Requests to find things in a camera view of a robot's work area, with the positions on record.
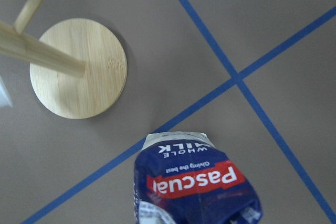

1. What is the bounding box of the white plastic cup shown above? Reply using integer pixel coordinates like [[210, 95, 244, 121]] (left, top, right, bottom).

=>
[[0, 77, 13, 108]]

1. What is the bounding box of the wooden mug tree stand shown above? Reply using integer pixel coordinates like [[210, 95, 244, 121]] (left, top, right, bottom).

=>
[[1, 0, 128, 119]]

